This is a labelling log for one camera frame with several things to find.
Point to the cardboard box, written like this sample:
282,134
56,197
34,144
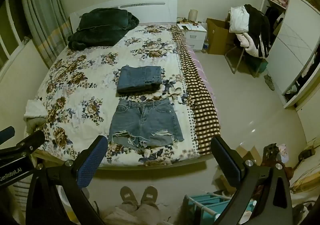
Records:
217,37

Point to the dark green blanket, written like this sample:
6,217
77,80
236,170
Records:
102,27

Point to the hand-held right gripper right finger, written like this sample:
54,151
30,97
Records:
226,162

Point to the white cloth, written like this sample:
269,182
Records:
35,110

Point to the person's right slipper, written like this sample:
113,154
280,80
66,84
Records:
149,196

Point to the white nightstand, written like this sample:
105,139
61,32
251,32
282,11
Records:
193,34

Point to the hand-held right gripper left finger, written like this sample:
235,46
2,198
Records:
91,158

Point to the brown checkered blanket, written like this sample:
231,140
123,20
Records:
200,95

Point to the teal storage rack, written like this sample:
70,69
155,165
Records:
207,206

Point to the white bed headboard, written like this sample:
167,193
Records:
150,7

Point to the beige table lamp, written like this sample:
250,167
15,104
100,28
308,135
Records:
193,15

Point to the striped curtain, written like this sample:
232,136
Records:
43,15

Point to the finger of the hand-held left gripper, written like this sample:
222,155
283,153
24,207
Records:
30,141
6,133

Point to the ripped denim shorts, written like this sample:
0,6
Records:
145,123

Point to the floral bed sheet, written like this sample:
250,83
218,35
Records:
100,85

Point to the chair with piled clothes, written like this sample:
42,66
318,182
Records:
252,30

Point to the person's left slipper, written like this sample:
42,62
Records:
128,196

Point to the white wardrobe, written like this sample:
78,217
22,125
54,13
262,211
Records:
290,45

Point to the blue jeans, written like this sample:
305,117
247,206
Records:
140,79

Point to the plastic water bottle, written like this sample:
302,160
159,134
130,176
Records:
205,45

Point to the person's slipper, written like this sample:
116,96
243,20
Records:
149,196
128,196

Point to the grey shoes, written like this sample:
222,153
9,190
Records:
269,81

